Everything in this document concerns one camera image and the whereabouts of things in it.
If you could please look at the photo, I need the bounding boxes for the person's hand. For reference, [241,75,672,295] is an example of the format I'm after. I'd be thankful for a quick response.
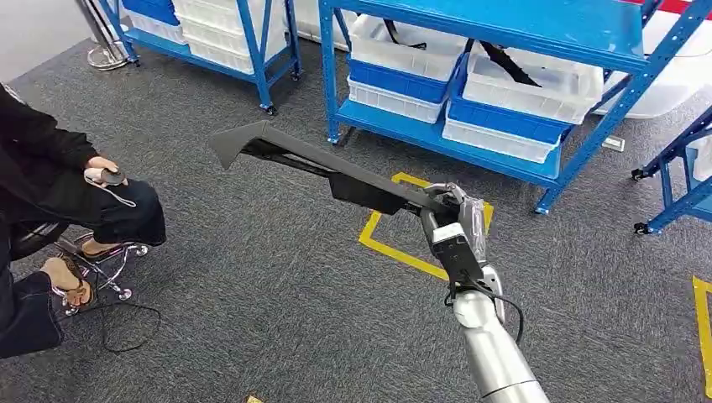
[83,156,129,188]

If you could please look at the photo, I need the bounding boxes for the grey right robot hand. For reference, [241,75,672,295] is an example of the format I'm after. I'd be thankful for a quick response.
[419,181,495,268]

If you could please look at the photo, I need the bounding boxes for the black handheld controller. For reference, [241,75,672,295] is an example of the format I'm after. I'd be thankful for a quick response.
[83,167,138,208]

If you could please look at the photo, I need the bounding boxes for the long black plastic trim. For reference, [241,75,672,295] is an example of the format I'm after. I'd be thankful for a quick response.
[207,119,453,219]

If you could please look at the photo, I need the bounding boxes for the person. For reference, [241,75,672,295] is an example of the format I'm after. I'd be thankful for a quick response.
[0,83,167,360]

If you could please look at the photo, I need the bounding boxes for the white plastic bin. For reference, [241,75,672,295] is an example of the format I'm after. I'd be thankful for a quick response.
[348,14,469,83]
[442,118,561,165]
[186,37,258,76]
[689,136,712,183]
[173,0,288,57]
[124,11,189,47]
[463,41,605,126]
[347,77,446,125]

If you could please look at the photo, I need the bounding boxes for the chrome base chair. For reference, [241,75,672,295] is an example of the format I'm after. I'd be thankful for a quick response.
[9,221,151,317]

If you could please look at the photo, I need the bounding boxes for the blue plastic bin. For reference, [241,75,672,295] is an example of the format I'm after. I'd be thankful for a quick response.
[120,0,181,27]
[347,55,453,105]
[448,83,574,147]

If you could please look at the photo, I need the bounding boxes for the long black plastic part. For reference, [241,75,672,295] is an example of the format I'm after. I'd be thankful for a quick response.
[466,39,542,89]

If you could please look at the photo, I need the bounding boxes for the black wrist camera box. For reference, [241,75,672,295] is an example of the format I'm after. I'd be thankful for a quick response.
[430,222,486,285]

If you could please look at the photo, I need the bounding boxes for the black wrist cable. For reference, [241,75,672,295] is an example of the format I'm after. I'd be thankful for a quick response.
[442,282,526,346]

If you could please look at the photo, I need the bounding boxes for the chrome stanchion post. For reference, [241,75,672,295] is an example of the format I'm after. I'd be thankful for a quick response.
[73,0,133,72]

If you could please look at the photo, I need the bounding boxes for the black floor cable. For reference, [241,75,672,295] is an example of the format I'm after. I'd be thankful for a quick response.
[55,301,163,355]

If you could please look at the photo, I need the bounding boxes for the black plastic strap part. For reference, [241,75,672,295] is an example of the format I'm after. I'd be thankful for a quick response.
[382,18,428,52]

